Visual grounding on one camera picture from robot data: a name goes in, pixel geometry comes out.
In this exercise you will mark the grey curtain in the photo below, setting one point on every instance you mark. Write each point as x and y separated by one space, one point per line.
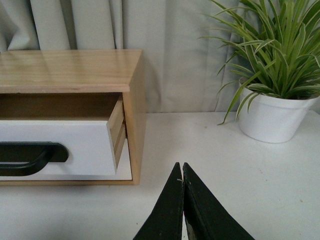
184 57

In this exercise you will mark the green spider plant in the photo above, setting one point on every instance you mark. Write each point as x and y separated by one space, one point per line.
279 41

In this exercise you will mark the white drawer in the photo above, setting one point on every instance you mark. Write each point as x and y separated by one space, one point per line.
70 124
83 164

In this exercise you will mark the black drawer handle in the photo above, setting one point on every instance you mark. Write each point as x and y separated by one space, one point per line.
20 159

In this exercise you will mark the wooden drawer cabinet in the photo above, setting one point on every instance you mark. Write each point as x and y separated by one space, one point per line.
79 76

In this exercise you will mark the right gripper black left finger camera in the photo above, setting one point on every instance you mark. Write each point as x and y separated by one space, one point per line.
166 219

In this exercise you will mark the white plant pot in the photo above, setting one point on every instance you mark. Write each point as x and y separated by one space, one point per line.
269 119

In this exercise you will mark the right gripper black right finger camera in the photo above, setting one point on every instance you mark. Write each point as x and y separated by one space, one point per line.
205 217

